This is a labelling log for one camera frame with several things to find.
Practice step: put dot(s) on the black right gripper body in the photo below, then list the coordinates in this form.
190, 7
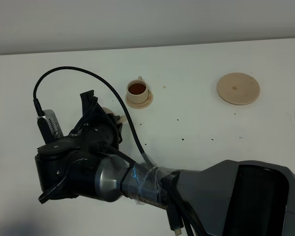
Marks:
88, 165

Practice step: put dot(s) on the beige ceramic teapot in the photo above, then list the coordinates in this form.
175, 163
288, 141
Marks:
118, 119

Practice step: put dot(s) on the beige round teapot saucer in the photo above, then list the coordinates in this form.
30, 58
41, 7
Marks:
238, 88

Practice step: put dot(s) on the beige saucer far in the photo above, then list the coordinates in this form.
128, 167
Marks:
141, 105

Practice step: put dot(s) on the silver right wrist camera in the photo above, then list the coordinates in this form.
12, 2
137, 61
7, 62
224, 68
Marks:
49, 127

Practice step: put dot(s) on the beige teacup far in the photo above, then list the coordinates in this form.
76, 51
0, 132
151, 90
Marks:
137, 91

